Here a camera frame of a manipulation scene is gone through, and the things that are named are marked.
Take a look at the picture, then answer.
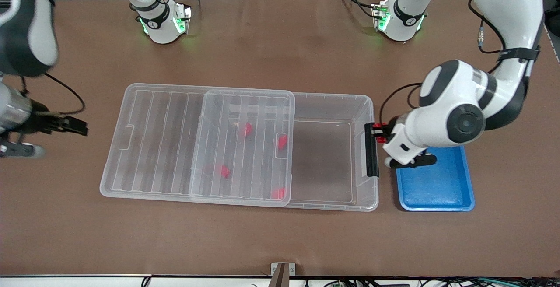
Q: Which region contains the clear ribbed plastic lid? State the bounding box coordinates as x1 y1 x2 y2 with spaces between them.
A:
100 83 295 209

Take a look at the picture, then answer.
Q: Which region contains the clear plastic storage box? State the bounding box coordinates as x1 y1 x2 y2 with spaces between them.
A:
189 88 379 212

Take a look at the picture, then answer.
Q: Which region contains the blue plastic tray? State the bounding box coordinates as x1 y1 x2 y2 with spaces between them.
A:
395 146 476 212

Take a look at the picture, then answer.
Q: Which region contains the brown paper table cover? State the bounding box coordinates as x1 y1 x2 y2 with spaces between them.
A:
0 0 560 278

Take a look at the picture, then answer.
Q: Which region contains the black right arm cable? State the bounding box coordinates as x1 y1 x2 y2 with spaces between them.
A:
44 73 86 115

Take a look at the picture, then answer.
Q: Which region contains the black box latch handle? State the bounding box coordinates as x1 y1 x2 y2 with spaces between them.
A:
364 122 379 178

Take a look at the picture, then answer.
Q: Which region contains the black left base cable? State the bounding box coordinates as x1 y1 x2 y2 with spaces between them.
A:
336 0 379 18

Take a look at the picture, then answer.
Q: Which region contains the small metal bracket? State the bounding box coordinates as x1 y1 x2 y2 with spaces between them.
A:
270 262 296 277

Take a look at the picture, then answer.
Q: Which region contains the dark camera post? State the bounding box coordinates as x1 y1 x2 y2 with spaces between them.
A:
269 264 291 287

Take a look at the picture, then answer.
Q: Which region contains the teal cable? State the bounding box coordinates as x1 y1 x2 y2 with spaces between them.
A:
475 277 532 287

